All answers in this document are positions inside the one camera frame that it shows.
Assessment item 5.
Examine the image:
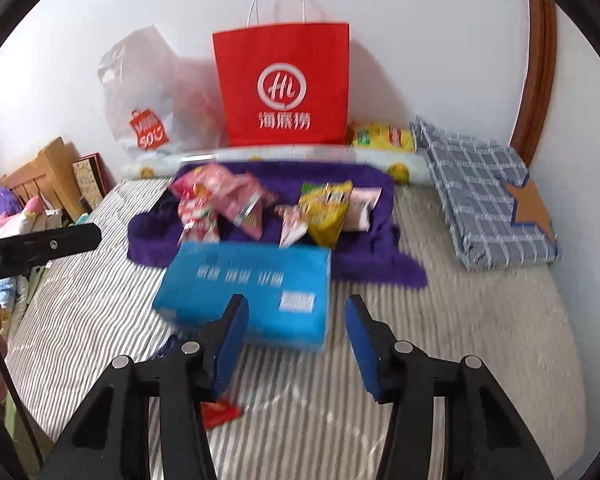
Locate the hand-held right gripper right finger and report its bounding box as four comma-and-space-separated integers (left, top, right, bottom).
344, 294, 556, 480

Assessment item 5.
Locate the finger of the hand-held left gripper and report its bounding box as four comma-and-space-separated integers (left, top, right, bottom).
0, 223, 103, 288

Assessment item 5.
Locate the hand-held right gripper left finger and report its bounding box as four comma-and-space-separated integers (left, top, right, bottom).
40, 294, 251, 480

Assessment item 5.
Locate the blue tissue box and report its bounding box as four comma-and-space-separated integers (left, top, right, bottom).
151, 240, 332, 353

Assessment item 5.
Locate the pink and yellow snack packet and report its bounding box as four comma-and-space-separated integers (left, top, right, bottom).
169, 162, 222, 246

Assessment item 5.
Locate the light pink snack packet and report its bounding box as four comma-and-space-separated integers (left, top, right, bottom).
342, 186, 383, 232

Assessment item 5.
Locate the cartoon print pillow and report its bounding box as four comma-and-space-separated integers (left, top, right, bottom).
0, 197, 51, 311

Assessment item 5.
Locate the purple plush toy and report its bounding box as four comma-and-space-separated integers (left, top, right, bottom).
0, 187, 23, 226

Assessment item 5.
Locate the red snack packet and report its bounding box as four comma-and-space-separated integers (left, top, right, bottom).
200, 397, 243, 431

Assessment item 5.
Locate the green blanket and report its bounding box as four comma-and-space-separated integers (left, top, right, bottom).
0, 270, 46, 351

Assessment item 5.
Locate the wooden headboard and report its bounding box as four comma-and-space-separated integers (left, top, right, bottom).
0, 136, 88, 216

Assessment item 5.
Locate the patterned book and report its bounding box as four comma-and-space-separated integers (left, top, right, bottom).
71, 154, 111, 206

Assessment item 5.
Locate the purple towel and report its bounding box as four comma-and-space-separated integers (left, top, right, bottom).
127, 160, 428, 291

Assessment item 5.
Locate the striped bed sheet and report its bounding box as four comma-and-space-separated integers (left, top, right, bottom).
5, 177, 588, 480

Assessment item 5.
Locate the lemon-patterned paper roll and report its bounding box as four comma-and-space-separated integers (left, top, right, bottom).
120, 144, 426, 183

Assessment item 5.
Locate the white plastic bag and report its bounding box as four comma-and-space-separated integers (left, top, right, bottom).
97, 25, 228, 161

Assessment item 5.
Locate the blue plaid folded cloth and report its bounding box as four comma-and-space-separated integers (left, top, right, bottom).
412, 115, 561, 271

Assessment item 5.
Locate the yellow tea box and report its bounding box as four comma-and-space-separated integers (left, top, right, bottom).
350, 122, 417, 153

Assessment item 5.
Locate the brown star-shaped cardboard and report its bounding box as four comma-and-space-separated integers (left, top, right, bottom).
500, 177, 556, 233

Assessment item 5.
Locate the red paper bag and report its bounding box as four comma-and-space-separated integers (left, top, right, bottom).
211, 0, 351, 148

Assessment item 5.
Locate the black cable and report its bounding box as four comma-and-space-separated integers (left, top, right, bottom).
0, 305, 46, 466

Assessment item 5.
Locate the wooden door frame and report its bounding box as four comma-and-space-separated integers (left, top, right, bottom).
510, 0, 558, 168

